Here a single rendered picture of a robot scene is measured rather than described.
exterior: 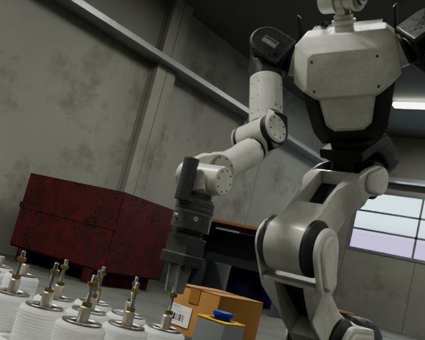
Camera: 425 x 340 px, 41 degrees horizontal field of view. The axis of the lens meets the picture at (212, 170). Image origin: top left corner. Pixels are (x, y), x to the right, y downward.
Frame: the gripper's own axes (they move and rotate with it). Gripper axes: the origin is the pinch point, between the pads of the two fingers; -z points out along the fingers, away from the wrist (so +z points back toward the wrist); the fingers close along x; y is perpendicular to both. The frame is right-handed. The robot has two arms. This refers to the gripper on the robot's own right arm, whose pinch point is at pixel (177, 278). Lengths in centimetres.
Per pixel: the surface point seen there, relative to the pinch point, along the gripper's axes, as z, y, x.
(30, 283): -13, 12, 49
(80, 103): 121, -148, 426
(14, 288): -9.9, 28.6, 16.4
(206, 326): -6.6, 3.7, -18.0
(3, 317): -15.5, 30.4, 13.1
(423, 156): 245, -739, 418
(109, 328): -11.7, 15.9, -4.0
